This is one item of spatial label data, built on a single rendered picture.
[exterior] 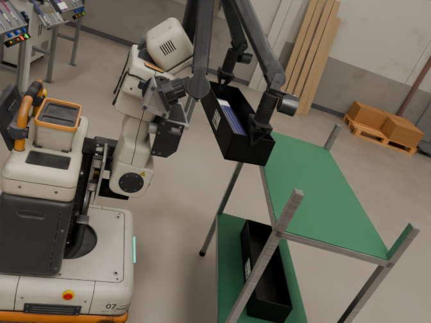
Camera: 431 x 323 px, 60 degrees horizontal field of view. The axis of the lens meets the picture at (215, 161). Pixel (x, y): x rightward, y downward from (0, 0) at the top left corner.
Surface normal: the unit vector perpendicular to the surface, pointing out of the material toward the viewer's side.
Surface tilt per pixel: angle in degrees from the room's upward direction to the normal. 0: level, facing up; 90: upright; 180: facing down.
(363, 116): 90
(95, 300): 90
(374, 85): 90
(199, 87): 69
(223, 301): 0
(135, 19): 90
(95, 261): 0
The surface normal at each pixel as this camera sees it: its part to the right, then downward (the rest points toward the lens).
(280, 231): 0.00, 0.47
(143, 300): 0.32, -0.84
